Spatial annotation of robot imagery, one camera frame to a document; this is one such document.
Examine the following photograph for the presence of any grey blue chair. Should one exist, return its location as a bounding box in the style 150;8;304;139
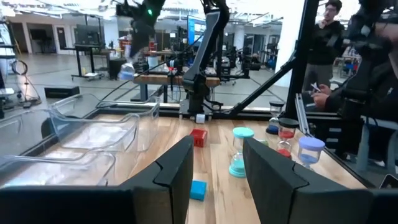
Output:
356;116;398;175

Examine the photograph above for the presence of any black TV on stand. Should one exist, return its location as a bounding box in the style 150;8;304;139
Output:
63;24;106;81

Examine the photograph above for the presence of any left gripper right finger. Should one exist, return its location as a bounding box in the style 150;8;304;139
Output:
243;137;398;224

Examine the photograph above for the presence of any person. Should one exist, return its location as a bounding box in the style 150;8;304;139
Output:
312;0;398;166
302;0;346;102

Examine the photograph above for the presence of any black floor box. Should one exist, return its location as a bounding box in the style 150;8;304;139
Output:
44;85;81;100

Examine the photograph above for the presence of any teal hourglass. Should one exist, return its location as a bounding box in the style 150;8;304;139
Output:
228;126;256;179

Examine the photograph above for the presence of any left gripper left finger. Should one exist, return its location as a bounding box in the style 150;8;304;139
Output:
0;135;195;224

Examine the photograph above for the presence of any black-capped blue sand hourglass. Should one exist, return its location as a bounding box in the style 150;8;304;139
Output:
266;100;286;136

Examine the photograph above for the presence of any wooden workbench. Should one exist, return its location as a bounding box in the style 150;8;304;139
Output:
132;73;221;103

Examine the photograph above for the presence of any teal block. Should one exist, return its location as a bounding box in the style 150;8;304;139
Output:
189;179;208;202

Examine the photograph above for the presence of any blue monitor screen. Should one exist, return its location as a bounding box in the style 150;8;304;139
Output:
187;14;207;47

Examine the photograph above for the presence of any red adapter box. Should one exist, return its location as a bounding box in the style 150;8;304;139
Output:
189;128;208;148

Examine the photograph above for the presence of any clear plastic bin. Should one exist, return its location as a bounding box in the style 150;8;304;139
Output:
0;149;117;188
49;92;161;154
0;107;141;162

